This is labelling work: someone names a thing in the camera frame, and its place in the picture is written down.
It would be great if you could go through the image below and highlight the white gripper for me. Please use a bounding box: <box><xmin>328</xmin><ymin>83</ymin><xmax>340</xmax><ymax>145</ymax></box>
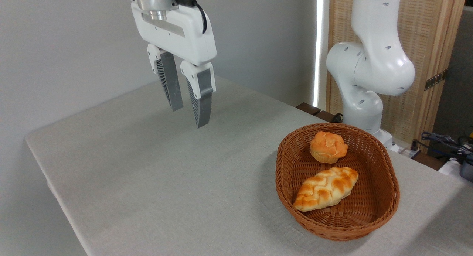
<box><xmin>130</xmin><ymin>1</ymin><xmax>217</xmax><ymax>129</ymax></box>

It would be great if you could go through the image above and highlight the long braided bread loaf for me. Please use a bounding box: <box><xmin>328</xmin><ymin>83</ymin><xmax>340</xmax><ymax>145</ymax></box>
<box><xmin>293</xmin><ymin>167</ymin><xmax>359</xmax><ymax>212</ymax></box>

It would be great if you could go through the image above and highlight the brown wicker oval basket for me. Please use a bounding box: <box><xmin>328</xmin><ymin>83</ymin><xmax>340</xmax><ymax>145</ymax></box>
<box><xmin>275</xmin><ymin>123</ymin><xmax>401</xmax><ymax>242</ymax></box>

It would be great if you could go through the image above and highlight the round orange bread bun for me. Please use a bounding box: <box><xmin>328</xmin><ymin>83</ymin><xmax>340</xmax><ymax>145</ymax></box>
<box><xmin>310</xmin><ymin>131</ymin><xmax>348</xmax><ymax>164</ymax></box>

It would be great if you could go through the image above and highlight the grey tablecloth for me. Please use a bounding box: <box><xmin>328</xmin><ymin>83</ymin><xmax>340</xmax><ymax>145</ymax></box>
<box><xmin>25</xmin><ymin>73</ymin><xmax>473</xmax><ymax>256</ymax></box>

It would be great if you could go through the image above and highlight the dark brown wooden ledge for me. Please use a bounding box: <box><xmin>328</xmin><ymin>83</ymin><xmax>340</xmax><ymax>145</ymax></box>
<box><xmin>296</xmin><ymin>102</ymin><xmax>343</xmax><ymax>123</ymax></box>

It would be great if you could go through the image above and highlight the metal screen hinge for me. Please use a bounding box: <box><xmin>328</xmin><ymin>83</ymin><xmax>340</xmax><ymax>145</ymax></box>
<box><xmin>424</xmin><ymin>69</ymin><xmax>448</xmax><ymax>91</ymax></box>

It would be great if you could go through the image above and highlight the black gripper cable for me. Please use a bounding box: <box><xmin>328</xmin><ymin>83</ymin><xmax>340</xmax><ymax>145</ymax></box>
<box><xmin>174</xmin><ymin>0</ymin><xmax>208</xmax><ymax>35</ymax></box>

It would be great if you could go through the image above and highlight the bundle of dark cables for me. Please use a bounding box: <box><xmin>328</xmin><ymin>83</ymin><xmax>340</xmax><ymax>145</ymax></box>
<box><xmin>412</xmin><ymin>132</ymin><xmax>473</xmax><ymax>164</ymax></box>

